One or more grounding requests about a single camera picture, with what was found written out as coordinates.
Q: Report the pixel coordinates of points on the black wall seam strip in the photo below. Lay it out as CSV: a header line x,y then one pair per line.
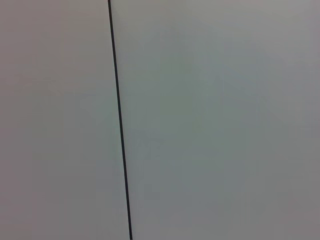
x,y
120,125

